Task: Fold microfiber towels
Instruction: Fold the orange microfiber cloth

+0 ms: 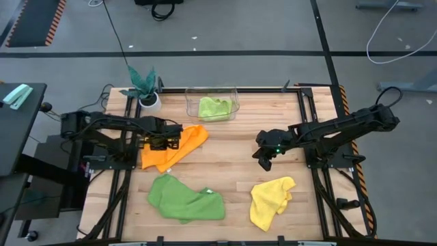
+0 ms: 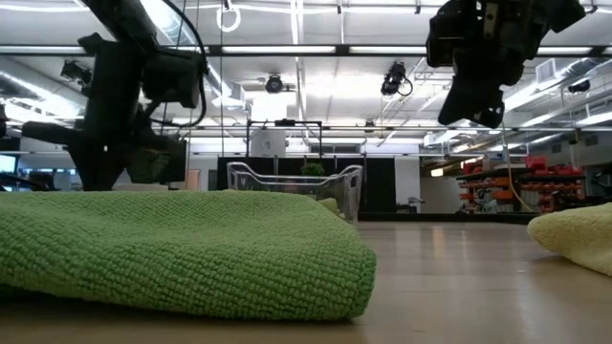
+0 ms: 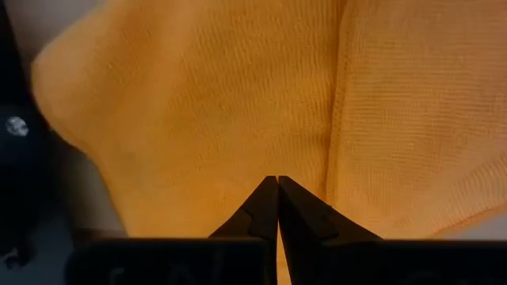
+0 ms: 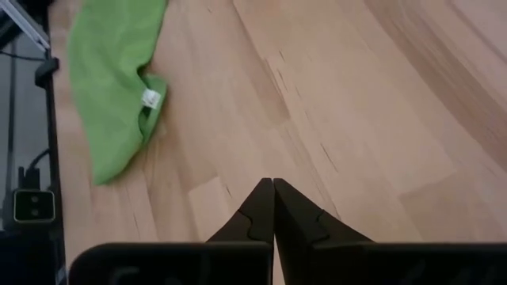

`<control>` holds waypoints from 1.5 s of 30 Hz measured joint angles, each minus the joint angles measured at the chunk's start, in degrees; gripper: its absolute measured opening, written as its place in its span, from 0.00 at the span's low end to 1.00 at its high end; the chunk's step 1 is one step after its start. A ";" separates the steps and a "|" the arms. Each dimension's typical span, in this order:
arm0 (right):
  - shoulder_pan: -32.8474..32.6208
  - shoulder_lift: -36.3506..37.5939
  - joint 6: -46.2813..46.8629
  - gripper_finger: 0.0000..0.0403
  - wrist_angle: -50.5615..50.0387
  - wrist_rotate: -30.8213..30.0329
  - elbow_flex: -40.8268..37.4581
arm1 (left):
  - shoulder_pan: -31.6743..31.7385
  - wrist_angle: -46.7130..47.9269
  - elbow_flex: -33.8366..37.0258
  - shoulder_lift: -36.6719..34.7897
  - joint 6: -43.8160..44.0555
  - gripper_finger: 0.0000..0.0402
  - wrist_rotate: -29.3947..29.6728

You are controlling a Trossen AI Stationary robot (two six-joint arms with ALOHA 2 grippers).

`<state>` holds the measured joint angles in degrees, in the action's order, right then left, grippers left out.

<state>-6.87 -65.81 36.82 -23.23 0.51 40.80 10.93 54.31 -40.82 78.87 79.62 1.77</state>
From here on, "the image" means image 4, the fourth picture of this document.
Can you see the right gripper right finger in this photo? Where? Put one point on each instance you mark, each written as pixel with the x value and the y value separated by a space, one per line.
pixel 293 221

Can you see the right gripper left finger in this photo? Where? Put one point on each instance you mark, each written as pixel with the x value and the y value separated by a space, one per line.
pixel 259 213

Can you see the dark green microfiber towel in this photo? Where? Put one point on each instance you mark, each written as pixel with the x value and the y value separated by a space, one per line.
pixel 107 79

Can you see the white aluminium bar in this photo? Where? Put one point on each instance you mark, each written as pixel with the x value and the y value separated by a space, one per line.
pixel 24 21

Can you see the small black camera box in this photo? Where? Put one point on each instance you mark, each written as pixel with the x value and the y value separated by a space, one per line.
pixel 33 206

